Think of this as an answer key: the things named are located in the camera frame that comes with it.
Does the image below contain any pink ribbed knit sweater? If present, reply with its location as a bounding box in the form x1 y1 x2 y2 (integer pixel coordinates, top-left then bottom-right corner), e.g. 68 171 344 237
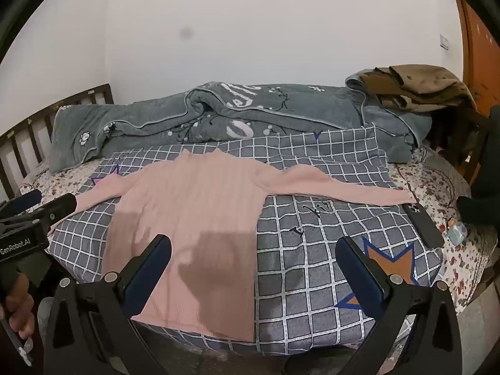
76 150 414 342

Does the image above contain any brown folded clothes pile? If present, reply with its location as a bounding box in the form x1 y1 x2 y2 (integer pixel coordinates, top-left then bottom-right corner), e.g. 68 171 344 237
359 64 477 113

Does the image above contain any person's left hand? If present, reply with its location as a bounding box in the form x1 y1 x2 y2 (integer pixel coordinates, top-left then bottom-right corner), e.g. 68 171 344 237
1 273 36 339

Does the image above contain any dark wooden headboard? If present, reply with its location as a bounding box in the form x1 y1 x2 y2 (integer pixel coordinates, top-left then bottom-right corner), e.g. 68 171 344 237
0 83 113 201

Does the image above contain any small clear blue bottle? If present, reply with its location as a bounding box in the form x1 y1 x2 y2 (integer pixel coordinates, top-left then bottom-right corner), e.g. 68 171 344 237
447 218 468 246

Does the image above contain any black smartphone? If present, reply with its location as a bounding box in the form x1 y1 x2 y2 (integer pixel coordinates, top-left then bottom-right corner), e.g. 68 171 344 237
402 202 444 249

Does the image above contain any floral bed sheet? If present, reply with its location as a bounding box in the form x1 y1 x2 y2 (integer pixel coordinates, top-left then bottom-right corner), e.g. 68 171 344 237
19 147 497 313

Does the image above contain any grey-green fleece blanket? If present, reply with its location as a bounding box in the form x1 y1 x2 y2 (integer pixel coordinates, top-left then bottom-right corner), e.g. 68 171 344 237
49 76 431 173

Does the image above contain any orange wooden door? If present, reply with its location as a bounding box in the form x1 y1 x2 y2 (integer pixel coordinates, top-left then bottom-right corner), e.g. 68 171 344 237
456 0 500 116

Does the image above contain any white wall switch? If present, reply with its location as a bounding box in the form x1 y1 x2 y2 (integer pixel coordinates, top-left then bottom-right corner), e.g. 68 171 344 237
440 35 450 51

